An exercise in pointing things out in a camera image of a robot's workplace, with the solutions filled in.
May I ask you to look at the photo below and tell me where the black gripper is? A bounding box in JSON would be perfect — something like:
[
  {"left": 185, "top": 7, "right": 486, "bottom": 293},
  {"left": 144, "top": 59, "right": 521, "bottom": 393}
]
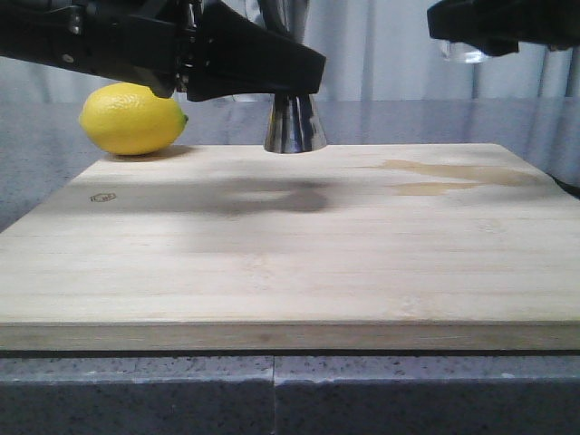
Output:
[
  {"left": 1, "top": 1, "right": 326, "bottom": 102},
  {"left": 427, "top": 0, "right": 579, "bottom": 57}
]

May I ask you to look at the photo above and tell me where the glass beaker with liquid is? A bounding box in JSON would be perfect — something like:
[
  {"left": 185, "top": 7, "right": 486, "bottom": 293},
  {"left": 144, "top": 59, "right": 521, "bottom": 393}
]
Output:
[{"left": 440, "top": 40, "right": 490, "bottom": 64}]

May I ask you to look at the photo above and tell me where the steel double jigger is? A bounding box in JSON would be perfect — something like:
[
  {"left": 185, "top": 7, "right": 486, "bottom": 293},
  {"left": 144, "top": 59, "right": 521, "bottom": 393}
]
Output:
[{"left": 258, "top": 0, "right": 327, "bottom": 154}]

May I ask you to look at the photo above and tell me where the grey curtain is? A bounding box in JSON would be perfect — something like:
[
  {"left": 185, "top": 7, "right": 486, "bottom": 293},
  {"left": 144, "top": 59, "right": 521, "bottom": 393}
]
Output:
[{"left": 0, "top": 0, "right": 580, "bottom": 105}]

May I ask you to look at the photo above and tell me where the yellow lemon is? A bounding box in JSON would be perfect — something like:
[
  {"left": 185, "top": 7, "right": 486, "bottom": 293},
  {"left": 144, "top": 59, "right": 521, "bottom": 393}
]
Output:
[{"left": 78, "top": 82, "right": 189, "bottom": 156}]

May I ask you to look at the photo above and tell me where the light wooden cutting board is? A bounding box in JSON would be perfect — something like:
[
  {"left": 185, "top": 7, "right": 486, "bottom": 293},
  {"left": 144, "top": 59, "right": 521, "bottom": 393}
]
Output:
[{"left": 1, "top": 144, "right": 579, "bottom": 351}]

